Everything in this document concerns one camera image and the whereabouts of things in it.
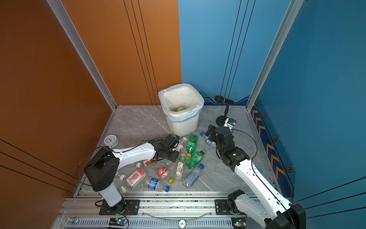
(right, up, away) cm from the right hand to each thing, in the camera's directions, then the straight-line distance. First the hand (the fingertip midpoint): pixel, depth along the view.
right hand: (213, 129), depth 78 cm
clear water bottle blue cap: (-14, -29, 0) cm, 32 cm away
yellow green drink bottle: (-20, +13, +24) cm, 34 cm away
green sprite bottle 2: (-9, -19, +9) cm, 23 cm away
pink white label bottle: (-44, -28, +1) cm, 52 cm away
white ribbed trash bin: (-19, -1, +16) cm, 25 cm away
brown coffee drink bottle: (-39, -21, +8) cm, 45 cm away
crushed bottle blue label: (-31, -30, -1) cm, 44 cm away
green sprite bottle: (-12, -11, +13) cm, 21 cm away
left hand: (-22, -17, +12) cm, 30 cm away
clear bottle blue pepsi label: (-1, -9, +16) cm, 18 cm away
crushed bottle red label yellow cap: (-28, -25, +1) cm, 38 cm away
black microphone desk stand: (+12, +5, +34) cm, 37 cm away
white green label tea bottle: (-19, -22, +3) cm, 29 cm away
